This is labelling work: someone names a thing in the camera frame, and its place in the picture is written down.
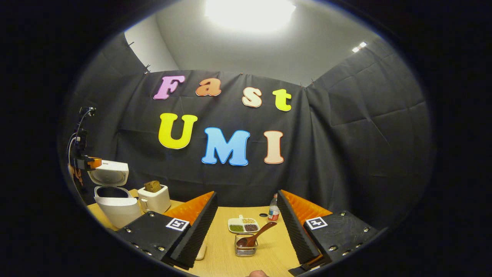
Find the white rice cooker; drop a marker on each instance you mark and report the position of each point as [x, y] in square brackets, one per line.
[119, 211]

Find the white divided dish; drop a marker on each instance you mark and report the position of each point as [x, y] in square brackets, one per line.
[243, 224]

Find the yellow soybeans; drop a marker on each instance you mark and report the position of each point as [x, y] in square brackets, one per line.
[248, 221]

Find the green mung beans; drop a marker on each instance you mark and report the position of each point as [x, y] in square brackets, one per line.
[236, 228]

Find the small ceiling light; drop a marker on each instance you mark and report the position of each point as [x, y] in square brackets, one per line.
[359, 47]

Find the cream rectangular tray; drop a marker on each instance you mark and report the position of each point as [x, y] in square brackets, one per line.
[201, 252]

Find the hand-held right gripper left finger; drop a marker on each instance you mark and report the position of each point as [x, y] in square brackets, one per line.
[196, 234]

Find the white toaster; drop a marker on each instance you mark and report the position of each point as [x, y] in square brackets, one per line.
[155, 200]

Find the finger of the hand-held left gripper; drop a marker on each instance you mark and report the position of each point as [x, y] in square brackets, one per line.
[94, 163]

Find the large ceiling light panel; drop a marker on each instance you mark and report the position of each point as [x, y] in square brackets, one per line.
[250, 15]

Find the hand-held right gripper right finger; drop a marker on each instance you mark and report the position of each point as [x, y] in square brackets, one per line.
[298, 234]

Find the wooden spoon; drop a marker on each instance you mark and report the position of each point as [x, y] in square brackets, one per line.
[246, 241]

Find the dark red beans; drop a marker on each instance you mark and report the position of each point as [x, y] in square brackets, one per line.
[251, 227]

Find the clear water bottle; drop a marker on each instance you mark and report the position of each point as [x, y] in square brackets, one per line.
[273, 211]

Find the brown bread slice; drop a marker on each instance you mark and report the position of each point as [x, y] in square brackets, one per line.
[153, 186]

